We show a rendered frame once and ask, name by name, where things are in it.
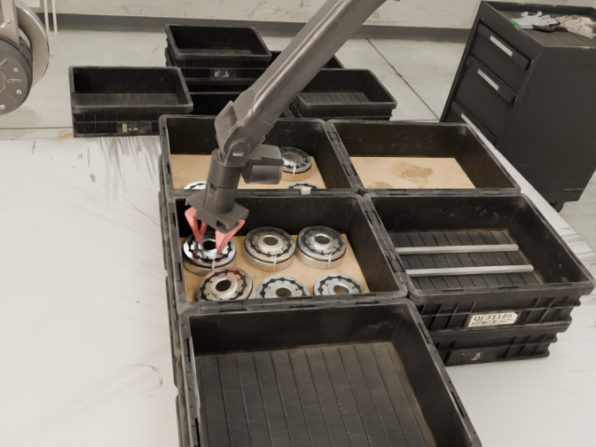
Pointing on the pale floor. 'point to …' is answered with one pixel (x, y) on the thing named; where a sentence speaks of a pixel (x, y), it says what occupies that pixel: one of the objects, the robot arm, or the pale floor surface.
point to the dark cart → (531, 96)
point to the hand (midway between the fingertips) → (209, 243)
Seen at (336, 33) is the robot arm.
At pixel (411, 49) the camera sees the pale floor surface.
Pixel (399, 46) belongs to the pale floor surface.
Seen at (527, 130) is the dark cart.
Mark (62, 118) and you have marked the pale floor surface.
